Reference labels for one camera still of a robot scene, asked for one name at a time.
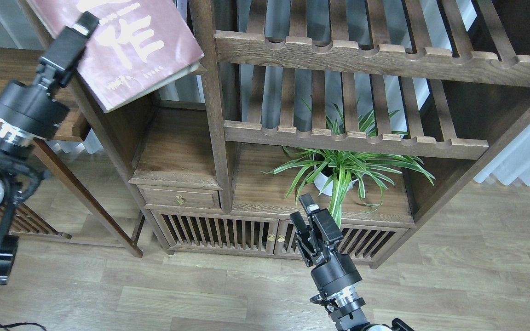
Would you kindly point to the brass drawer knob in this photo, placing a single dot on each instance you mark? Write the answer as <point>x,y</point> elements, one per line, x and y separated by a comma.
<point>180,200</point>

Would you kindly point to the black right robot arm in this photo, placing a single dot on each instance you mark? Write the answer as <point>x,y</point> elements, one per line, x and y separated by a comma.
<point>345,310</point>

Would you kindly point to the white plant pot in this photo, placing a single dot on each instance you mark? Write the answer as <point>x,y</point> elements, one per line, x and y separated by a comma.
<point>327,179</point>

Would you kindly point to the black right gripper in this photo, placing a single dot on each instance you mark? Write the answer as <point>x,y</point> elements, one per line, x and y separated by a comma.
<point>317,243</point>

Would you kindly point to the green spider plant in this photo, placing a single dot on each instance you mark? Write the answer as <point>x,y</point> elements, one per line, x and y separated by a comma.
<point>341,168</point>

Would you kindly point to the lilac upright book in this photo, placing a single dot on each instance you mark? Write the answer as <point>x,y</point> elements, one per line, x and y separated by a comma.
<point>182,6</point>

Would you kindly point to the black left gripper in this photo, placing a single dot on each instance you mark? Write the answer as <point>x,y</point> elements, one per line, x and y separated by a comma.
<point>27,112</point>

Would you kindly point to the wooden bookshelf unit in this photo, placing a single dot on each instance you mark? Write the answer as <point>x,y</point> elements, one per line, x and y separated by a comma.
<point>446,80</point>

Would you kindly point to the dark maroon large book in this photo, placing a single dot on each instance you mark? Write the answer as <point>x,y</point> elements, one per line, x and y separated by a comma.
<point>138,46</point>

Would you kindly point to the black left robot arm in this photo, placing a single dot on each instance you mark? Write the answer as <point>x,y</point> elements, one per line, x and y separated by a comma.
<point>18,182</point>

